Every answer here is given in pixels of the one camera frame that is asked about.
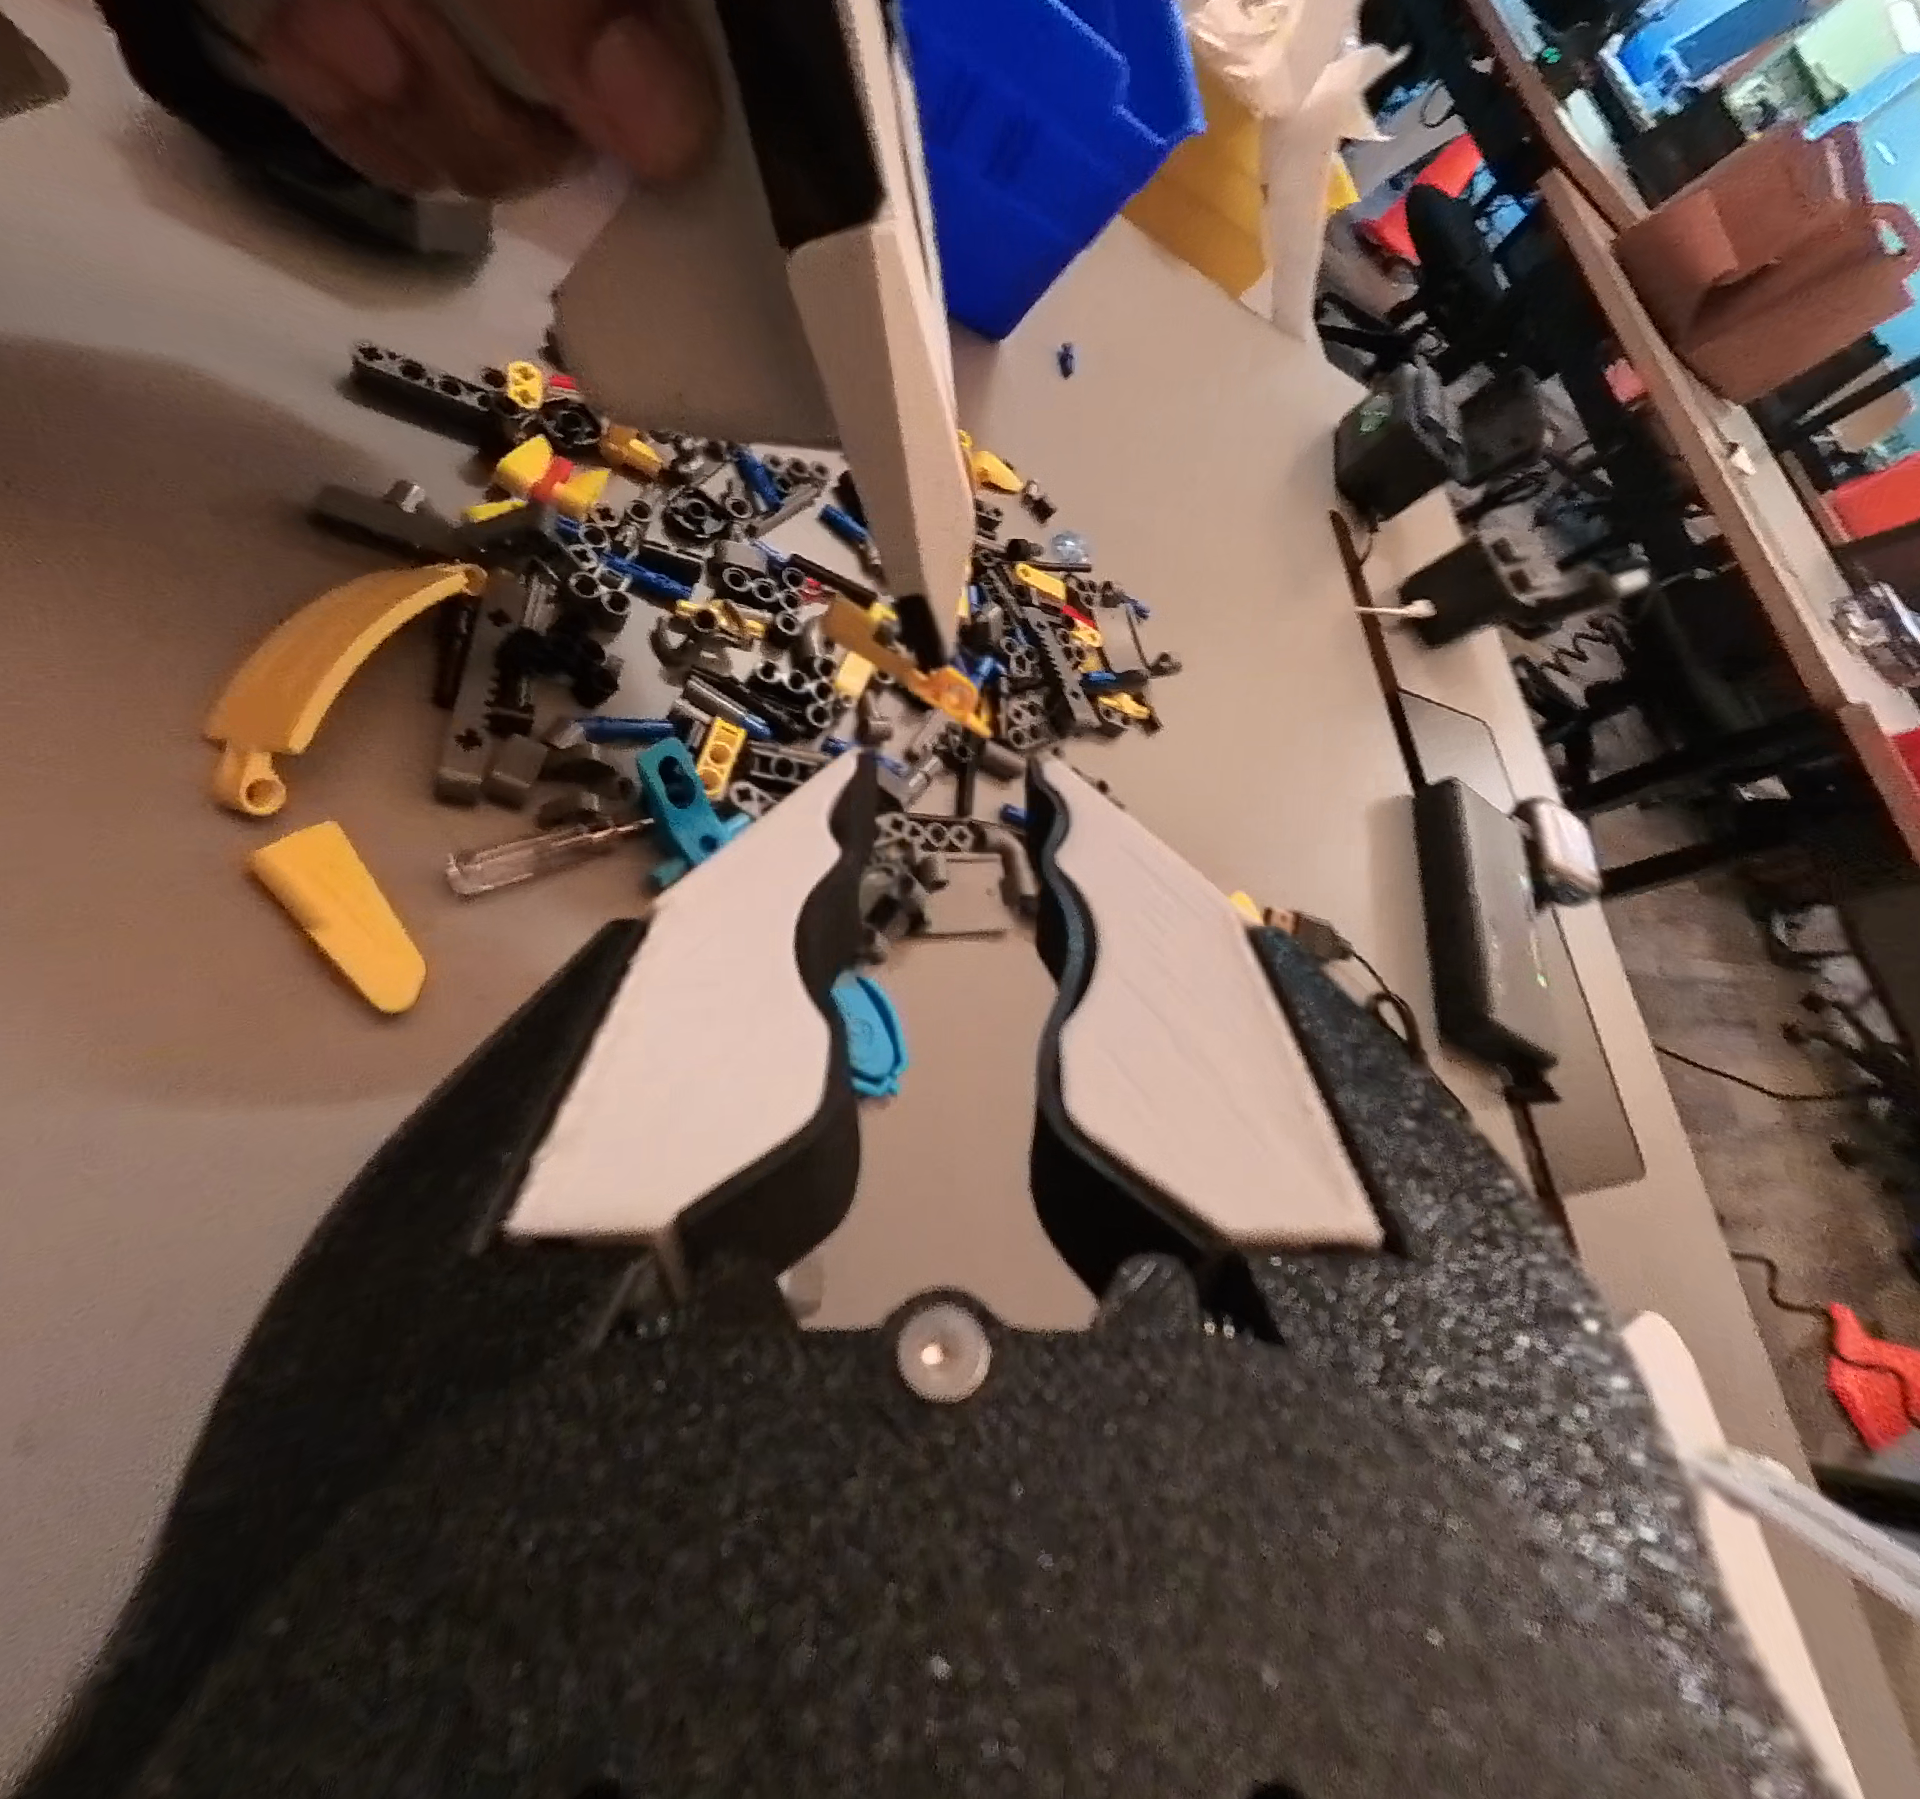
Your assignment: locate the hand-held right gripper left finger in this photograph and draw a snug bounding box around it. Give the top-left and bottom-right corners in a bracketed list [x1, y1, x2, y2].
[501, 749, 882, 1322]

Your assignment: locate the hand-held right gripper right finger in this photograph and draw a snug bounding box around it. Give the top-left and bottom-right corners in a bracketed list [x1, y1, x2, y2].
[1027, 756, 1384, 1305]

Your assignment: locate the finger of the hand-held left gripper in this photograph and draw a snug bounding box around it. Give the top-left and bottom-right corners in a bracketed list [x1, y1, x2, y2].
[547, 0, 846, 452]
[789, 0, 984, 666]

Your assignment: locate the pile of toy building parts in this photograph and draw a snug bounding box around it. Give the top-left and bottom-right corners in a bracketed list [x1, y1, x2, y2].
[309, 345, 1187, 962]

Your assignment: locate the thin yellow toy beam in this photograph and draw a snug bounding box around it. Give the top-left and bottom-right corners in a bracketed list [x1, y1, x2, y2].
[822, 598, 994, 741]

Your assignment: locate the yellow plastic toy piece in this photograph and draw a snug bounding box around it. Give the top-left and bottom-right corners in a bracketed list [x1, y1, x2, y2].
[248, 821, 428, 1012]

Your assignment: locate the person's left hand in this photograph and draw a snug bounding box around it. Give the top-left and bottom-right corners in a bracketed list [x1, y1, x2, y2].
[65, 0, 714, 205]

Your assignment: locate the blue plastic bin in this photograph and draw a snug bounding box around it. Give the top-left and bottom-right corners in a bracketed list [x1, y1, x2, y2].
[897, 0, 1204, 339]

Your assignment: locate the clear plastic toy piece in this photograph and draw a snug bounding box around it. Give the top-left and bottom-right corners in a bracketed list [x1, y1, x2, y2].
[447, 821, 653, 901]

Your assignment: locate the teal plastic tool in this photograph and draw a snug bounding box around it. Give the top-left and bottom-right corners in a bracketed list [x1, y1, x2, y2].
[634, 742, 912, 1095]

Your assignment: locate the black box device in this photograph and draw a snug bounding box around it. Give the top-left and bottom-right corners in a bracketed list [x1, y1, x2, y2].
[1410, 776, 1562, 1071]

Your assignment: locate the yellow plastic bin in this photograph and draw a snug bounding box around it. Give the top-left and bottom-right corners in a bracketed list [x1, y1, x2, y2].
[1127, 105, 1361, 304]

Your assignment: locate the grey rounded device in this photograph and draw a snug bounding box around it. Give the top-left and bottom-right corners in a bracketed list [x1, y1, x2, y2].
[1515, 799, 1604, 913]

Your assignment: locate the black battery charger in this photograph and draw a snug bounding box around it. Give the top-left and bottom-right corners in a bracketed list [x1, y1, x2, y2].
[1332, 362, 1467, 514]
[1403, 523, 1652, 651]

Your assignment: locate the white plastic bag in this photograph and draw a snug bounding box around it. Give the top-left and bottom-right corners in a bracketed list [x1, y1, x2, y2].
[1160, 0, 1407, 331]

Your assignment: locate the yellow curved toy piece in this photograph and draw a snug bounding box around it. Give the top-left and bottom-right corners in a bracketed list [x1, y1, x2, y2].
[199, 561, 489, 820]

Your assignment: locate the black office chair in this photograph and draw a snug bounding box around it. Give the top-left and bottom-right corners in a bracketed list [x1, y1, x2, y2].
[1403, 179, 1520, 350]

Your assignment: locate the brown top office desk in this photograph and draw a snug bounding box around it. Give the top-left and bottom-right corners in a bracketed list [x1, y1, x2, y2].
[1416, 0, 1920, 872]

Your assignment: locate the brown cardboard box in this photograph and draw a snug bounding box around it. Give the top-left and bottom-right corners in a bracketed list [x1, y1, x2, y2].
[1615, 125, 1920, 401]

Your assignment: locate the black usb cable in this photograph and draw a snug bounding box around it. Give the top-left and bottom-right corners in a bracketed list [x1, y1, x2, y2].
[1261, 906, 1422, 1071]

